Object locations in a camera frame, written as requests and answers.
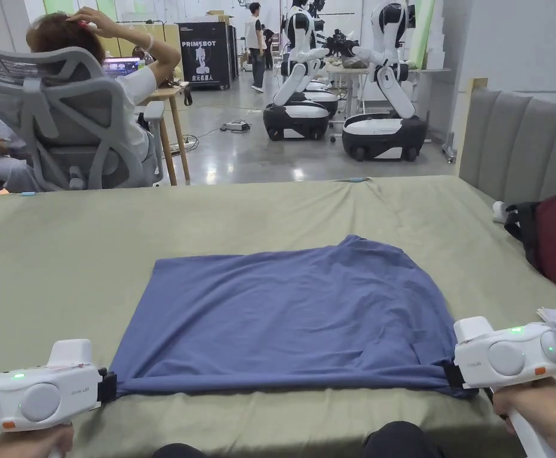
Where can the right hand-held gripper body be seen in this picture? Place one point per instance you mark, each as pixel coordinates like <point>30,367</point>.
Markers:
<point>502,355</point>

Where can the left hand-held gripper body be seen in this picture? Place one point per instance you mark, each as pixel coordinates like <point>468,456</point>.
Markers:
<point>39,398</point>

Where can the dark blue shirt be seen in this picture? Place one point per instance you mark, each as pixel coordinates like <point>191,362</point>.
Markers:
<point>287,315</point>

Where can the person's left hand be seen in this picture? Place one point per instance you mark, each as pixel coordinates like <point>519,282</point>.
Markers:
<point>25,441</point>

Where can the person's right hand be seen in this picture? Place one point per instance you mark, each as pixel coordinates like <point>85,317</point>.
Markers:
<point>525,398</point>

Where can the bed with pale green sheet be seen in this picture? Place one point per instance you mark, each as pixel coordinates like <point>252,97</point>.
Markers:
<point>68,267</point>

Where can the person's legs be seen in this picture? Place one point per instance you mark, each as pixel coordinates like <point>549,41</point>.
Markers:
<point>397,441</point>

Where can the small white object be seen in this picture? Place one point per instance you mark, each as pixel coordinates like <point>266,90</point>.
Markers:
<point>498,211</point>

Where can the small blue sheet clip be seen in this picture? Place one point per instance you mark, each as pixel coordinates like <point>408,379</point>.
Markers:
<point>358,180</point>
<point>28,193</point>

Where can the grey padded headboard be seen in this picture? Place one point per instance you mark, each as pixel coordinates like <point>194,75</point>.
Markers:
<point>516,143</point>

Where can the white and black humanoid robot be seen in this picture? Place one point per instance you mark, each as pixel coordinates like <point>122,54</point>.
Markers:
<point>387,95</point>
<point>297,71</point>

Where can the white power strip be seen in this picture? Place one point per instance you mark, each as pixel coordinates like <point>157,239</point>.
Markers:
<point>237,127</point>
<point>189,142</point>

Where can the stack of white foam blocks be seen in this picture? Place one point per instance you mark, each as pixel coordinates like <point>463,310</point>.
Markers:
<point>434,47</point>

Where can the black printed crate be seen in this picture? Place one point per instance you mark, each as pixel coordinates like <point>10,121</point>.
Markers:
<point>204,52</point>

